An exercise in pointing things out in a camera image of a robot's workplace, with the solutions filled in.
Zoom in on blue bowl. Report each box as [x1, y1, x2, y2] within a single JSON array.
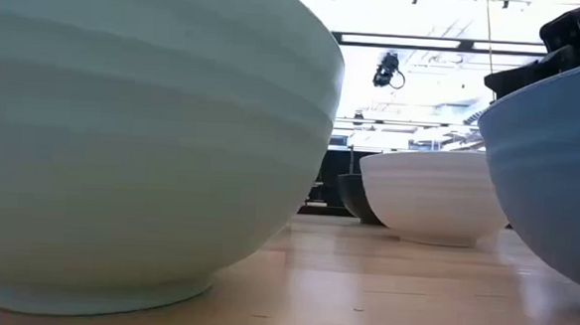
[[469, 48, 580, 293]]

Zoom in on white bowl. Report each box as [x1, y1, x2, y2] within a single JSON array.
[[355, 144, 513, 250]]

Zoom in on black bowl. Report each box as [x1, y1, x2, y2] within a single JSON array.
[[335, 172, 388, 228]]

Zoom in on mint green bowl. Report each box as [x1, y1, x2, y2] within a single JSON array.
[[0, 0, 351, 325]]

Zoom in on black background cabinet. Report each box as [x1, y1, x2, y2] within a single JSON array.
[[305, 144, 377, 219]]

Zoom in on thin hanging cord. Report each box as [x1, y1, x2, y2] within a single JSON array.
[[480, 0, 503, 102]]

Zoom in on black overhead camera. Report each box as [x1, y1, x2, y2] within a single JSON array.
[[371, 51, 408, 90]]

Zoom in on black aluminium table frame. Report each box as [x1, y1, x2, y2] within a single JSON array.
[[296, 204, 357, 219]]

